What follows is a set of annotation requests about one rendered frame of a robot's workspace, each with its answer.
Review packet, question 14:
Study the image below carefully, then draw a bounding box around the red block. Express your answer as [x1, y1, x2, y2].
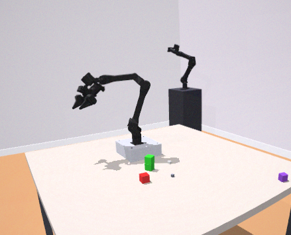
[139, 172, 150, 184]

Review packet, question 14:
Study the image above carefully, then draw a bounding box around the small purple cube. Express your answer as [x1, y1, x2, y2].
[278, 172, 288, 182]

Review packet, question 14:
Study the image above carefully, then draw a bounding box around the green block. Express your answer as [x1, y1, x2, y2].
[145, 163, 154, 171]
[145, 154, 154, 165]

